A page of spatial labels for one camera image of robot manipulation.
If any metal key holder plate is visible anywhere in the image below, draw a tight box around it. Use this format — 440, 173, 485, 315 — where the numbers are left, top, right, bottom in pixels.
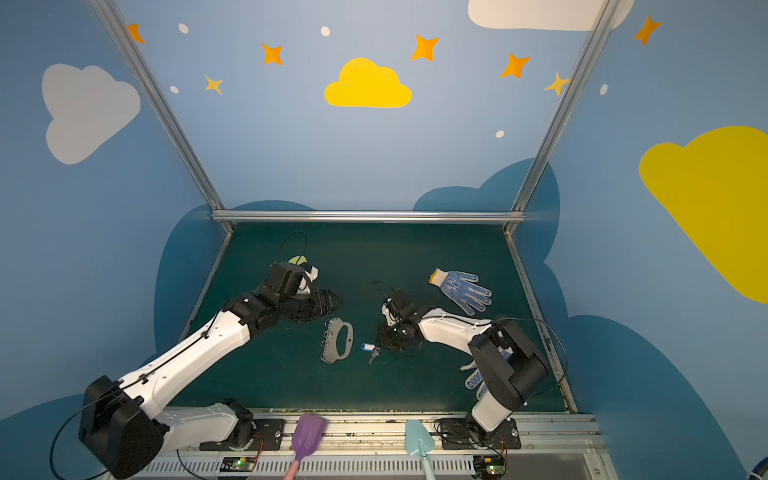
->
321, 318, 354, 364

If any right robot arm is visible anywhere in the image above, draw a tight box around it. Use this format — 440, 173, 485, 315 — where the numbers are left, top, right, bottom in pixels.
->
375, 290, 550, 436

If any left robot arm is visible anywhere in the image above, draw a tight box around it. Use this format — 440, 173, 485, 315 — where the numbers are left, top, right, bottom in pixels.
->
78, 262, 343, 479

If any far blue dotted glove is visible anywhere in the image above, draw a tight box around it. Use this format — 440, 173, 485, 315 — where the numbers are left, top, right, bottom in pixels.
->
429, 269, 492, 316

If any blue dotted glove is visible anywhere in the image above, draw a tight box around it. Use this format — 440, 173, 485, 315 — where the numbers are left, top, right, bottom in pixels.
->
460, 362, 488, 400
429, 269, 492, 316

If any near blue dotted glove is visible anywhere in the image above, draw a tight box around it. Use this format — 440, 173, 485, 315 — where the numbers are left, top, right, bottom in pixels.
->
460, 362, 488, 400

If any teal toy shovel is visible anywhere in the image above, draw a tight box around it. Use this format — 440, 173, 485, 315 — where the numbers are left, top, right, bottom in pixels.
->
405, 420, 436, 480

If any purple toy shovel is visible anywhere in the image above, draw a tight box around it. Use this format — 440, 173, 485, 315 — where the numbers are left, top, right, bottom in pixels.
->
283, 413, 328, 480

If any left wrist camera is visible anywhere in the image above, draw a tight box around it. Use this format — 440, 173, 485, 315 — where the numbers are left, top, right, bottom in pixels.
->
297, 263, 319, 295

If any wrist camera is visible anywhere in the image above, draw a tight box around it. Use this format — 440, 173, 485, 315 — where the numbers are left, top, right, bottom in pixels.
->
297, 263, 319, 295
381, 303, 400, 327

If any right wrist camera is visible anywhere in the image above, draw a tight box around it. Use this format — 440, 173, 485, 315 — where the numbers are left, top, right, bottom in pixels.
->
381, 303, 400, 327

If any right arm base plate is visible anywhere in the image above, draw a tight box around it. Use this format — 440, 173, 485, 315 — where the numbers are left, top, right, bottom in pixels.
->
433, 418, 521, 451

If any aluminium frame rear bar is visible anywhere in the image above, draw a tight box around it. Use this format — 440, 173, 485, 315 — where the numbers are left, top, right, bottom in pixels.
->
211, 210, 526, 224

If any front aluminium rail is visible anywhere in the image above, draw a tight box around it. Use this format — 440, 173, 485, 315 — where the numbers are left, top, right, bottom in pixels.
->
136, 410, 618, 479

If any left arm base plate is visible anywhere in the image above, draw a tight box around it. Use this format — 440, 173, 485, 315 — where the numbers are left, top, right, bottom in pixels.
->
199, 418, 285, 452

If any aluminium frame left post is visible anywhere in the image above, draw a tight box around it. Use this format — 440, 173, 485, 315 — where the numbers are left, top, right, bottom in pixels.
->
89, 0, 226, 213

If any aluminium frame post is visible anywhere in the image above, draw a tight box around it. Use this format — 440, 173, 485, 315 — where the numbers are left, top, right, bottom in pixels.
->
503, 0, 622, 240
89, 0, 226, 213

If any aluminium frame right post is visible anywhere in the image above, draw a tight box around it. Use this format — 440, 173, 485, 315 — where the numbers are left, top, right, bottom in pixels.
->
503, 0, 622, 240

